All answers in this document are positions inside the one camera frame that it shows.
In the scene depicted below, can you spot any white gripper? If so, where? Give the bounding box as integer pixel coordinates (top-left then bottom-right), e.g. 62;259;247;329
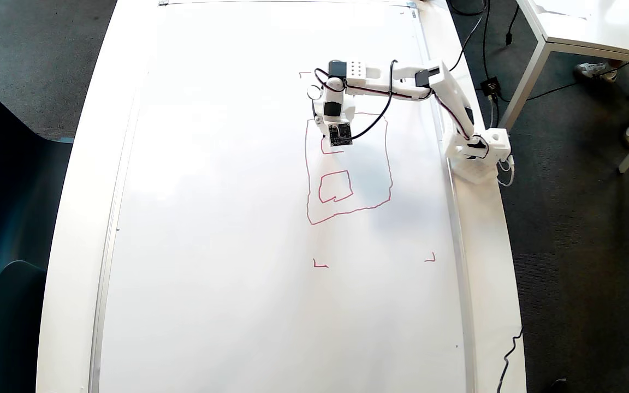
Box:
308;85;357;137

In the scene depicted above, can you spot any large whiteboard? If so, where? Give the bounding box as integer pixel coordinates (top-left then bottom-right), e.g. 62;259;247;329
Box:
90;0;477;393

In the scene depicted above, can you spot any white side table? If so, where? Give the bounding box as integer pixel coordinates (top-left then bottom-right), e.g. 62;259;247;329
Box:
511;0;629;173

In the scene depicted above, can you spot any dark blue chair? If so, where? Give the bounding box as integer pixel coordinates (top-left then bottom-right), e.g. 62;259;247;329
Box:
0;73;75;300
0;260;48;393

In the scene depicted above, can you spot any black wrist camera board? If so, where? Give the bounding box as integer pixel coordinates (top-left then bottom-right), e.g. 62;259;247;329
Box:
328;123;354;147

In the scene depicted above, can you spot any black camera cable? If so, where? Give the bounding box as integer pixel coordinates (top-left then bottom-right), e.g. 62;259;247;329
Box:
314;11;484;140

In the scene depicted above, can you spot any looped black cable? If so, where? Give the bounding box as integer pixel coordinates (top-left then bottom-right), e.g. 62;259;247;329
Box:
448;0;489;16

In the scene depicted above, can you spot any black cable to adapter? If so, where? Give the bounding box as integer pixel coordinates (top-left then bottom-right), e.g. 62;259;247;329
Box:
481;0;493;81

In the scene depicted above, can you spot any white cable at robot base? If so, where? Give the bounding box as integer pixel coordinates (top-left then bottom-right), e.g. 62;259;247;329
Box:
497;154;515;187

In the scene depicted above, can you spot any black cable with plug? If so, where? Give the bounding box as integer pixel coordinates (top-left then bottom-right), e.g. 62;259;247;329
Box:
506;4;520;45

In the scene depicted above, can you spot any thin black floor cable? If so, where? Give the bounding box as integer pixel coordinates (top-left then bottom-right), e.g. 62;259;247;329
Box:
500;63;629;103

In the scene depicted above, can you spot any black cable over table edge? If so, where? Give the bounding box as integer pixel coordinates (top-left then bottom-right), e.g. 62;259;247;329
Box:
497;326;524;393

